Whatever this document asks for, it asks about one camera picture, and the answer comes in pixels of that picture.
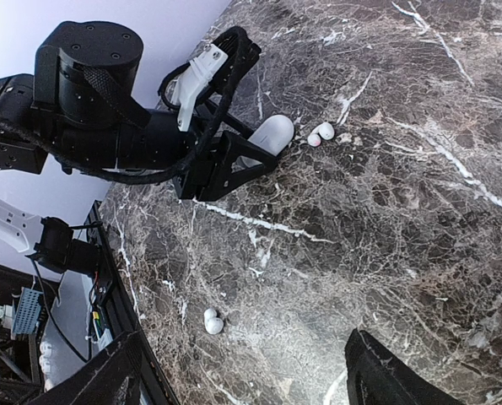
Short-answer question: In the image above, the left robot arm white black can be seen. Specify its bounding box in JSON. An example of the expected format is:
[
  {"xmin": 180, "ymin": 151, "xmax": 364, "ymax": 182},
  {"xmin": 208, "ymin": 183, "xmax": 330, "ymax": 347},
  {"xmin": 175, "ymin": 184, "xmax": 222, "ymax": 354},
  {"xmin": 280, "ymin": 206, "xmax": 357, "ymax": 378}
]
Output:
[{"xmin": 0, "ymin": 21, "xmax": 278, "ymax": 202}]

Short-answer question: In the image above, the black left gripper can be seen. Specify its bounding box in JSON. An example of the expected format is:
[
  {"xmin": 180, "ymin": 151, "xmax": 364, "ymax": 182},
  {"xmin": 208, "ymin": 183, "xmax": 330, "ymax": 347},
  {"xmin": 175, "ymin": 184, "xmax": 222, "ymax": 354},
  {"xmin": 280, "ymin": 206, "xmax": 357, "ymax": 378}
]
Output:
[{"xmin": 140, "ymin": 105, "xmax": 278, "ymax": 201}]

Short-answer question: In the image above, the white earbud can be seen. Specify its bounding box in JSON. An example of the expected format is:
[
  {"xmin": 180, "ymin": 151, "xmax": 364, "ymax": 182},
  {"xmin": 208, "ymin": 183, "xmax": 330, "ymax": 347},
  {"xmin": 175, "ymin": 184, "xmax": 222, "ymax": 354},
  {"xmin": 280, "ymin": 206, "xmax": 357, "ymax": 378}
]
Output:
[
  {"xmin": 307, "ymin": 121, "xmax": 335, "ymax": 148},
  {"xmin": 203, "ymin": 308, "xmax": 224, "ymax": 335}
]

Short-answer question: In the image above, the black front table rail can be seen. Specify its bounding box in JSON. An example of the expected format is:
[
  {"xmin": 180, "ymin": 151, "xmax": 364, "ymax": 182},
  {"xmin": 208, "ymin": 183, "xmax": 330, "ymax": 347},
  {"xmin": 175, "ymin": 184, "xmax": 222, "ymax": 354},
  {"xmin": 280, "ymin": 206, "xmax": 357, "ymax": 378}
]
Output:
[{"xmin": 86, "ymin": 201, "xmax": 179, "ymax": 404}]

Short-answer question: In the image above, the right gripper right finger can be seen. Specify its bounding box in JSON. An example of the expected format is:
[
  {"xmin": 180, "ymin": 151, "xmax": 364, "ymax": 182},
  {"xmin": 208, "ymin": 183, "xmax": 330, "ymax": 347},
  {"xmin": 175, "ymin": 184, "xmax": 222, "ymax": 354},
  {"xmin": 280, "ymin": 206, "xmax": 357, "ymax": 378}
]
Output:
[{"xmin": 344, "ymin": 329, "xmax": 459, "ymax": 405}]

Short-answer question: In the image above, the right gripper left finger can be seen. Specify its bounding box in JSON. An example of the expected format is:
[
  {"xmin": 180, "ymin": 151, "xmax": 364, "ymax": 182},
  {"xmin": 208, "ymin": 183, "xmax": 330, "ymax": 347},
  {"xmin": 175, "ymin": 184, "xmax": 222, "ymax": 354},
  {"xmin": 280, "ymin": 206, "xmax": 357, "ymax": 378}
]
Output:
[{"xmin": 30, "ymin": 332, "xmax": 142, "ymax": 405}]

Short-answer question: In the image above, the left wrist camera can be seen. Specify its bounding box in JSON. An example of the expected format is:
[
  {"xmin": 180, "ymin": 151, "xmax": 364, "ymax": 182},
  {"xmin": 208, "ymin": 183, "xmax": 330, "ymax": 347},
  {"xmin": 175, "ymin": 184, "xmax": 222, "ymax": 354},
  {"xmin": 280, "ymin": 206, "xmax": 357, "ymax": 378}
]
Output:
[{"xmin": 158, "ymin": 26, "xmax": 262, "ymax": 132}]

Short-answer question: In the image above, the white earbud charging case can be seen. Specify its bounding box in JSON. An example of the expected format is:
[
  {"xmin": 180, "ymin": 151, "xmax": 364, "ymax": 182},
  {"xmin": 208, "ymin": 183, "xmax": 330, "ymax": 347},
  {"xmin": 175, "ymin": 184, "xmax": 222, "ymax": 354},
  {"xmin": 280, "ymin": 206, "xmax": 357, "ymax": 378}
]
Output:
[{"xmin": 247, "ymin": 115, "xmax": 294, "ymax": 158}]

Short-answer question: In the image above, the white slotted cable duct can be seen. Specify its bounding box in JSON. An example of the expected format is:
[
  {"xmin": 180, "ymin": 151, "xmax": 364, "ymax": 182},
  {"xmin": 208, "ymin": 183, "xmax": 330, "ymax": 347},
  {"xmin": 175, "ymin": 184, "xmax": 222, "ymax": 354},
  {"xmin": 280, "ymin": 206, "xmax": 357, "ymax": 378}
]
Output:
[{"xmin": 12, "ymin": 288, "xmax": 42, "ymax": 335}]

